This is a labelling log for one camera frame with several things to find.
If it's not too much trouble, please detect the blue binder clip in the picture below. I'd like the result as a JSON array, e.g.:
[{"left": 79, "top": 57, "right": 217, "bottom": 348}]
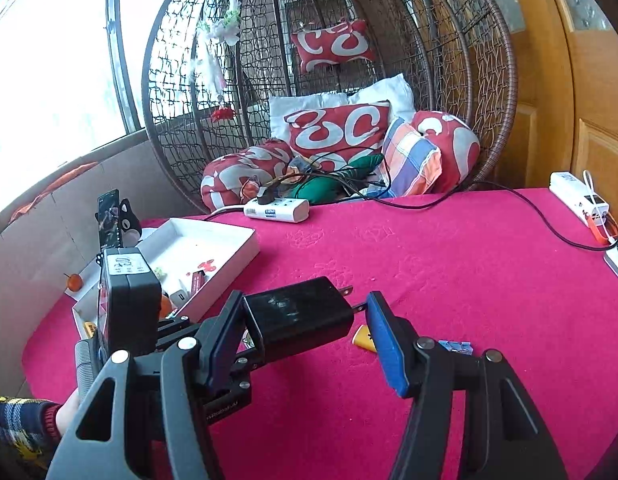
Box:
[{"left": 439, "top": 340, "right": 474, "bottom": 356}]

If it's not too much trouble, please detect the small green label bottle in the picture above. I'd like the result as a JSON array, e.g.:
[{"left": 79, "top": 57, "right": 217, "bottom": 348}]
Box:
[{"left": 152, "top": 266, "right": 167, "bottom": 283}]

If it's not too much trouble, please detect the black usb charger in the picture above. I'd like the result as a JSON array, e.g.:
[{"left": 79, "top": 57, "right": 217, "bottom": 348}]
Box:
[{"left": 244, "top": 276, "right": 356, "bottom": 364}]

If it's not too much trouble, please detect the black smartphone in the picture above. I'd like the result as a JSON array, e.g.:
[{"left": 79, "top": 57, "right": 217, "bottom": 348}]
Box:
[{"left": 96, "top": 188, "right": 122, "bottom": 250}]

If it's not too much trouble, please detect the red white small headrest pillow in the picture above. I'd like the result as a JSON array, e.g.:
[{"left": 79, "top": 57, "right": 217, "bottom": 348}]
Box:
[{"left": 290, "top": 20, "right": 376, "bottom": 74}]

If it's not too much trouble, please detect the white power strip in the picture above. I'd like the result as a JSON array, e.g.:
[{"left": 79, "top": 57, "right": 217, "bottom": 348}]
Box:
[{"left": 244, "top": 198, "right": 310, "bottom": 223}]

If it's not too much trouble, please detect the orange tangerine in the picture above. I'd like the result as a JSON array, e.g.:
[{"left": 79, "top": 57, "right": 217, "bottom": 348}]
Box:
[{"left": 159, "top": 294, "right": 173, "bottom": 320}]

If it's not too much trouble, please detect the white plug adapter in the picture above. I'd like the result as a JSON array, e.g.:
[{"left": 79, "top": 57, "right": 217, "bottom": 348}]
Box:
[{"left": 169, "top": 288, "right": 190, "bottom": 310}]

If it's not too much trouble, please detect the white feather dreamcatcher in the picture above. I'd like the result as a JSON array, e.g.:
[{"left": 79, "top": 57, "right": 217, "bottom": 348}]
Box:
[{"left": 188, "top": 0, "right": 240, "bottom": 124}]

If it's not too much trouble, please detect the yellow black lighter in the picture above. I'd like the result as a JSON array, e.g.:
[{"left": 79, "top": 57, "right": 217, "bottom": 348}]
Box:
[{"left": 352, "top": 325, "right": 377, "bottom": 353}]

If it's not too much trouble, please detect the black power cable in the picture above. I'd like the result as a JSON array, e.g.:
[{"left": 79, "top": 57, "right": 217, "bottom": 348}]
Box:
[{"left": 202, "top": 145, "right": 618, "bottom": 253}]

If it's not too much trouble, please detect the small orange fruit left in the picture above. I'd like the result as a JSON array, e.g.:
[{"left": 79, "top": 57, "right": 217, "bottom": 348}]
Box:
[{"left": 66, "top": 273, "right": 83, "bottom": 292}]

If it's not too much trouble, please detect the red white seat cushion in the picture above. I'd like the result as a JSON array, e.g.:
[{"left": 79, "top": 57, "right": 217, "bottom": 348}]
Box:
[{"left": 200, "top": 110, "right": 480, "bottom": 211}]

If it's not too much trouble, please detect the white power strip right edge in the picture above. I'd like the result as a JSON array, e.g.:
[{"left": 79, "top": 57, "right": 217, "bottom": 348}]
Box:
[{"left": 548, "top": 171, "right": 609, "bottom": 226}]

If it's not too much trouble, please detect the white shallow tray box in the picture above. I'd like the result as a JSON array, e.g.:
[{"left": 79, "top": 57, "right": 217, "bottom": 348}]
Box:
[{"left": 70, "top": 216, "right": 261, "bottom": 340}]

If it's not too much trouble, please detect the wicker hanging egg chair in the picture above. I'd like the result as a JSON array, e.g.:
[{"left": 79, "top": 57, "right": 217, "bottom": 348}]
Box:
[{"left": 142, "top": 0, "right": 517, "bottom": 207}]

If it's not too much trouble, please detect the patterned sleeve left forearm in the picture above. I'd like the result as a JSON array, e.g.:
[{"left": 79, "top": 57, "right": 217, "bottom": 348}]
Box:
[{"left": 0, "top": 395, "right": 62, "bottom": 479}]

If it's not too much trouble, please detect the green cloth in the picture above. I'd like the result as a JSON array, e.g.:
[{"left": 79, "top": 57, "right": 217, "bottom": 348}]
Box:
[{"left": 284, "top": 154, "right": 386, "bottom": 206}]

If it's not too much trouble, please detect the wooden glass door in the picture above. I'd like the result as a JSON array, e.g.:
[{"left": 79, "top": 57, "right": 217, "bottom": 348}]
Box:
[{"left": 512, "top": 0, "right": 618, "bottom": 219}]

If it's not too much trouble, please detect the magenta tablecloth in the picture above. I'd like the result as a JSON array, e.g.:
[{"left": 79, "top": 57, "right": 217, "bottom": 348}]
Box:
[{"left": 20, "top": 186, "right": 618, "bottom": 480}]

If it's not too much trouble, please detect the plaid colourful cushion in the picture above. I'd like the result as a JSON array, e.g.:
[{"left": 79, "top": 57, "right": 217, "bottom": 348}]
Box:
[{"left": 378, "top": 118, "right": 442, "bottom": 197}]

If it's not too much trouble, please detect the red lip balm tube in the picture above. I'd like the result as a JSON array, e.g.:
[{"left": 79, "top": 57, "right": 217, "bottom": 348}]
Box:
[{"left": 190, "top": 270, "right": 206, "bottom": 297}]

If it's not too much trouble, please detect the red white back cushion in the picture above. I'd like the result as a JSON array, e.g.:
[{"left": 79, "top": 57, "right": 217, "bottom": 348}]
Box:
[{"left": 284, "top": 101, "right": 390, "bottom": 170}]

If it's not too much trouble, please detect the person left hand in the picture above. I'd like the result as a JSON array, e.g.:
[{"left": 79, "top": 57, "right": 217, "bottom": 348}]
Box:
[{"left": 55, "top": 389, "right": 81, "bottom": 436}]

